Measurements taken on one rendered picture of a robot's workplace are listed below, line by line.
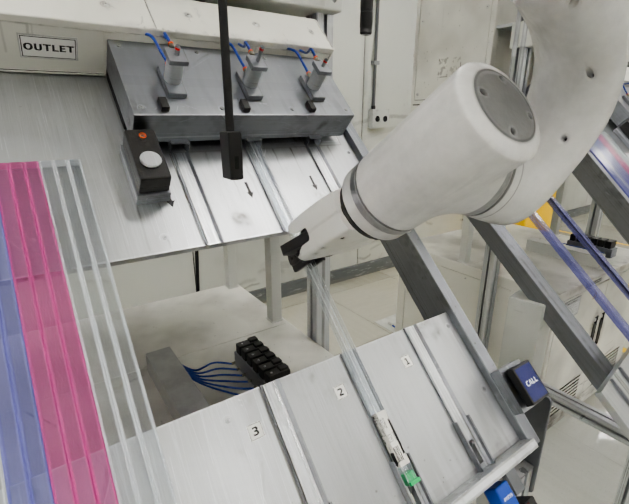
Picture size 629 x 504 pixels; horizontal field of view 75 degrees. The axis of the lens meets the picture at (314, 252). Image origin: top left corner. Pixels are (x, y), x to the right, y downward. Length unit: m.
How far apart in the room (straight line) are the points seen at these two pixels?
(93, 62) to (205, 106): 0.17
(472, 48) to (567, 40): 1.20
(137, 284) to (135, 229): 1.83
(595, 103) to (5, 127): 0.59
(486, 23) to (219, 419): 1.37
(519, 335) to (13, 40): 0.87
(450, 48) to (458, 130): 1.31
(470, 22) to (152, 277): 1.83
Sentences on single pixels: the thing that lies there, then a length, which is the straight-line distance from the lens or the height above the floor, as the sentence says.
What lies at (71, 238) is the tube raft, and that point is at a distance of 0.50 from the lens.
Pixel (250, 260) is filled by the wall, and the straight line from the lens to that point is 2.53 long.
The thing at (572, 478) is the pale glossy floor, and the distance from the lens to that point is 1.76.
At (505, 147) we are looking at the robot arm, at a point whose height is 1.11.
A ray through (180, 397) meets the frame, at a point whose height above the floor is 0.66.
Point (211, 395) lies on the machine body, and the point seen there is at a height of 0.62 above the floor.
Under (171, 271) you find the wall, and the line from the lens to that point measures 2.37.
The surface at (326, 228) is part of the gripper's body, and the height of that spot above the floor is 1.02.
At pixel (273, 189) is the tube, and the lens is 0.59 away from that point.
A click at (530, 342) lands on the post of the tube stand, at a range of 0.85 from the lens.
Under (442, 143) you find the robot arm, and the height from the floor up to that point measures 1.11.
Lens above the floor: 1.13
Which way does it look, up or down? 18 degrees down
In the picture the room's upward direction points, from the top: straight up
